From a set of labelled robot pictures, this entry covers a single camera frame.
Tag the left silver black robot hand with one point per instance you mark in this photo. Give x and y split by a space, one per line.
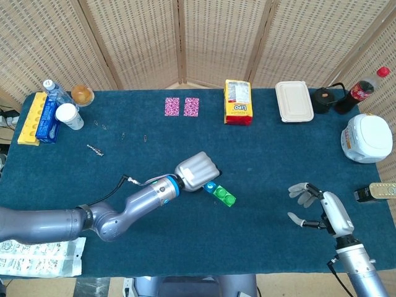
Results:
196 171

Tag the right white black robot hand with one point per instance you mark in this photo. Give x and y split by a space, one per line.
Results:
335 210

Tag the green toy brick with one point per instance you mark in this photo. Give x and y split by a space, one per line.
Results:
223 195

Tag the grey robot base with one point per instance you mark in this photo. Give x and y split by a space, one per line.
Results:
191 286

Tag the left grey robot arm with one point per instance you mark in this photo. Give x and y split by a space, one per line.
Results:
108 219

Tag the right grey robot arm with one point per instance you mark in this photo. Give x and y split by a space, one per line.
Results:
362 269

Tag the black gold box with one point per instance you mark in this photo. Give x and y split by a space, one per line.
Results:
371 193

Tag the pink patterned card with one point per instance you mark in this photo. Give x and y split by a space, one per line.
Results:
172 107
191 107

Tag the blue carpet table cover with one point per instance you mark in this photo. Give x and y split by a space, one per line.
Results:
198 238

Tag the yellow red snack bag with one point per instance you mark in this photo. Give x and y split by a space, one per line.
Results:
237 105

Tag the white plastic jar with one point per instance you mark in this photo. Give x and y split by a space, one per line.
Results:
368 139

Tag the silver foil stick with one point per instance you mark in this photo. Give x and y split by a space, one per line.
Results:
95 149

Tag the black round pot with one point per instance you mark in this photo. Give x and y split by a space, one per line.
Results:
323 102

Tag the cola bottle red cap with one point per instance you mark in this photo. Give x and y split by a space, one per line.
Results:
352 97

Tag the beige lidded lunch box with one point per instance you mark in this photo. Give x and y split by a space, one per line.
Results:
294 102

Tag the orange jelly cup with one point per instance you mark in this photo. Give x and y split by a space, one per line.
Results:
82 94

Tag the white paper cup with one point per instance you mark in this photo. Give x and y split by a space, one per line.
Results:
68 114

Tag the woven folding screen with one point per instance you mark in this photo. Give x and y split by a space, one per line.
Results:
139 40

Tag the blue cardboard box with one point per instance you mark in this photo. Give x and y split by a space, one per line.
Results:
46 123

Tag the clear water bottle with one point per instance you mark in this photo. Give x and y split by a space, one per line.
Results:
57 92

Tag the yellow plastic tray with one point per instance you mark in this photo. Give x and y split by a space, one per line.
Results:
28 127

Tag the printed clear plastic bag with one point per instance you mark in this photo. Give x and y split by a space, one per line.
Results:
37 256

